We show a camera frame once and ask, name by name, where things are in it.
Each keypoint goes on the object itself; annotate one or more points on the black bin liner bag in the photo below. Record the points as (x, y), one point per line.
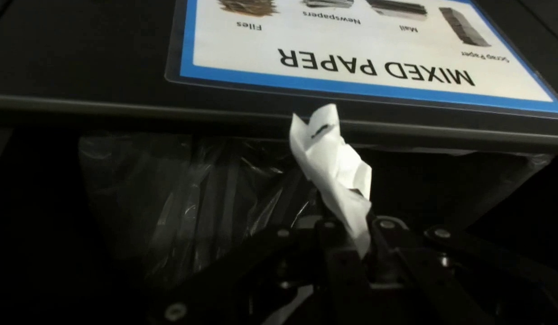
(189, 200)

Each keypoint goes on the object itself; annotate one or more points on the mixed paper sign up arrow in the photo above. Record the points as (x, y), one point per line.
(375, 48)

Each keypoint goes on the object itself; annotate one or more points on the white paper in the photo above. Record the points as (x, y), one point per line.
(335, 169)

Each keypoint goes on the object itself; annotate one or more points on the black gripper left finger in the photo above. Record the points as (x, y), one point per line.
(290, 283)

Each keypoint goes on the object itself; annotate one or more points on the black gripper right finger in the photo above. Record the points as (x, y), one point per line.
(429, 283)

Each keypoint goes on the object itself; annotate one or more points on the black recycling bin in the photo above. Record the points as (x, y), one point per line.
(99, 61)

